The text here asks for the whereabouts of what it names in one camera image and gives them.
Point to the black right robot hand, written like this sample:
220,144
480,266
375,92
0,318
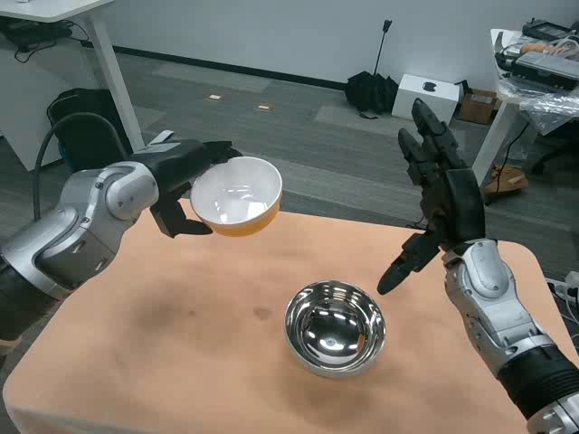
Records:
452,199

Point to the white desk with leg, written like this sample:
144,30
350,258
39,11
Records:
68,59

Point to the shiny stainless steel bowl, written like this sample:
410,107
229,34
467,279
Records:
335,327

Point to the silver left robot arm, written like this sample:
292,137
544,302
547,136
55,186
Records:
77,221

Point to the brown cardboard box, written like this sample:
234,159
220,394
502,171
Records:
479,106

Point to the grey electronic device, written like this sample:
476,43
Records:
545,68

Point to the orange and white plastic bowl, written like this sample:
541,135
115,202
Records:
237,196

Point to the white power strip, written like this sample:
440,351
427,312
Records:
565,289

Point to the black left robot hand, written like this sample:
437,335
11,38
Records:
178,167

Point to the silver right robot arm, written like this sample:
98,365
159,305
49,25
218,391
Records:
506,334

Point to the clear plastic sheet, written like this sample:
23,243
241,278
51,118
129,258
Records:
552,106

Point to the white cardboard box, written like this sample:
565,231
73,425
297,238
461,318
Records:
425,97

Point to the white table with equipment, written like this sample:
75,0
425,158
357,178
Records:
506,122

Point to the black folded umbrella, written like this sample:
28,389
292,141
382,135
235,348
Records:
372,86

